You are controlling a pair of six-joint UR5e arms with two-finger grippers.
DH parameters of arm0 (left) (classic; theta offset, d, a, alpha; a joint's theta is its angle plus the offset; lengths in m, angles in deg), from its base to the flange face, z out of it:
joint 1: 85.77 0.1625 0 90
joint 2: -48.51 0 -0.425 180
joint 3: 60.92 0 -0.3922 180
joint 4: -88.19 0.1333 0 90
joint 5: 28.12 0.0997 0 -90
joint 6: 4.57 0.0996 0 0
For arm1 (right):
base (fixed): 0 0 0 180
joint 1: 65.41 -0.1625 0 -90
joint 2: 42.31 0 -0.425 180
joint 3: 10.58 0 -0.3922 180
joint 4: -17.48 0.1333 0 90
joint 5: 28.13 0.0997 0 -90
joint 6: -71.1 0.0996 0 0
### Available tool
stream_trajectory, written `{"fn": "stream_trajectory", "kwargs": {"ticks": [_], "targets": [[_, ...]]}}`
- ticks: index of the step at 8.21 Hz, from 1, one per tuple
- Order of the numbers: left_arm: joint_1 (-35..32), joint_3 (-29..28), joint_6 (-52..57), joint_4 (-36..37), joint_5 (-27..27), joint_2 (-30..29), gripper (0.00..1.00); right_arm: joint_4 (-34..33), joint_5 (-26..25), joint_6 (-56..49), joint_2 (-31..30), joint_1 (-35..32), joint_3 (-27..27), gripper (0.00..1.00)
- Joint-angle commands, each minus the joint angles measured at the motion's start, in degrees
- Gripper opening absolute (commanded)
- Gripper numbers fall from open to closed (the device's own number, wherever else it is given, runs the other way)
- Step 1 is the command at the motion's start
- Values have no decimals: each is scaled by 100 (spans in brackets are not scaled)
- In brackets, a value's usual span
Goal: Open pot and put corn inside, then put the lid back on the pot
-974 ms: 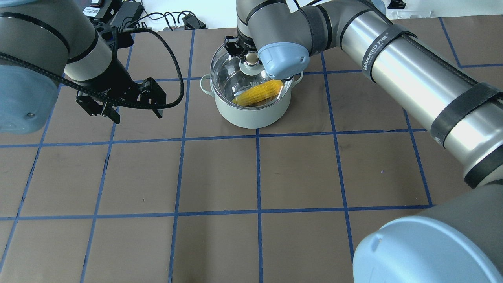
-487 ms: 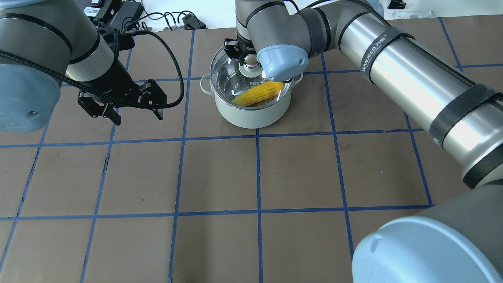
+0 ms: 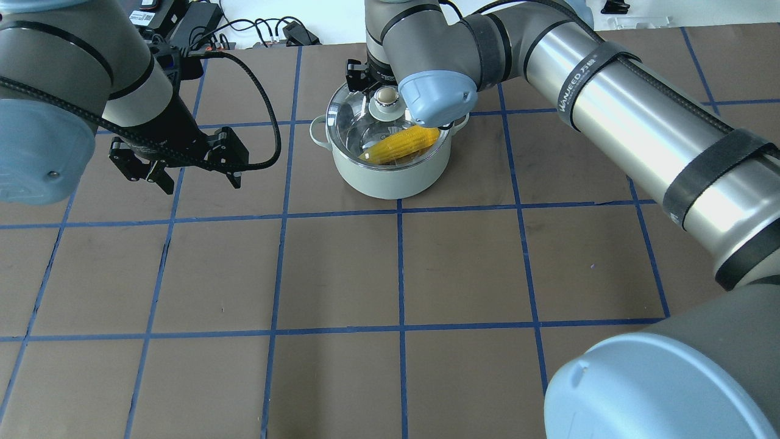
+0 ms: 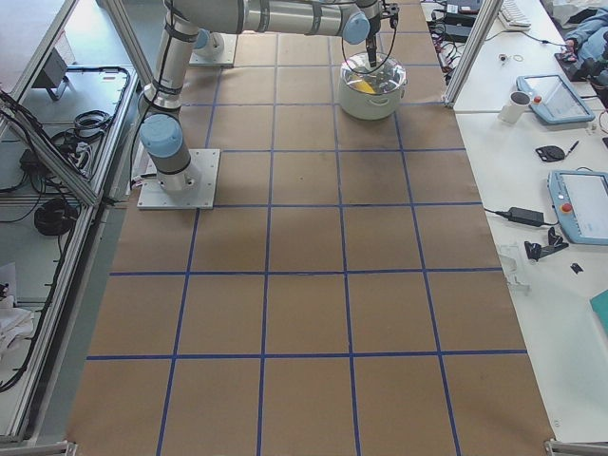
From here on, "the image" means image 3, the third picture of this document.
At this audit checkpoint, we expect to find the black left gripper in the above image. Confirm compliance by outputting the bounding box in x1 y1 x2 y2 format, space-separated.
108 127 250 195

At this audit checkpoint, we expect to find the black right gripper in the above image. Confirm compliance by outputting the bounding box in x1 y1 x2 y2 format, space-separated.
346 58 397 95

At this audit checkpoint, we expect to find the yellow corn cob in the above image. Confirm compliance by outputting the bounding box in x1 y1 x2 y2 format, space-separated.
358 125 441 165

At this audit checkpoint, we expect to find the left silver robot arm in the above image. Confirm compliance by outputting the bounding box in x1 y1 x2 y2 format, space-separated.
2 1 249 205

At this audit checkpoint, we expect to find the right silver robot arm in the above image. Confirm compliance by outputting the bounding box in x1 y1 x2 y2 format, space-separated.
364 1 778 438

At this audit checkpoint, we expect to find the white cooking pot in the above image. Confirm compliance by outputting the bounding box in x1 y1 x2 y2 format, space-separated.
310 83 470 199

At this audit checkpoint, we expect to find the black power adapter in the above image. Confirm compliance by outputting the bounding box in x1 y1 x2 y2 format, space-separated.
282 21 322 47

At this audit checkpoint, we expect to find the large black power brick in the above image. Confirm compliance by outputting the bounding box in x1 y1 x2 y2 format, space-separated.
168 2 223 50

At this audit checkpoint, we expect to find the brown gridded table mat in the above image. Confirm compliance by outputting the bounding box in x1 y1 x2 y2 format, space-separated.
0 24 780 439

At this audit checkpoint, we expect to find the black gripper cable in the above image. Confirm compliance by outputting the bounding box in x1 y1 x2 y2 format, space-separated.
183 50 283 171

